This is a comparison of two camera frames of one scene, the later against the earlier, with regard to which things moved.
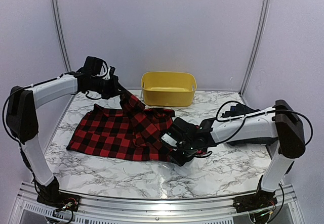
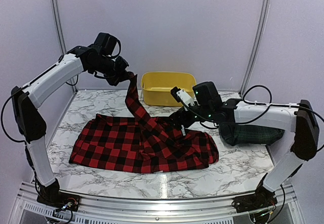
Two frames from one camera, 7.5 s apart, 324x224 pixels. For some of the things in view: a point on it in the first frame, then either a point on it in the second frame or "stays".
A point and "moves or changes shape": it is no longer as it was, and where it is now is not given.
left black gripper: x=113 y=91 → x=123 y=75
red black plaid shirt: x=136 y=133 moves or changes shape
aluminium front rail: x=104 y=210 stays
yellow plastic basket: x=168 y=88 stays
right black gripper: x=178 y=160 → x=180 y=113
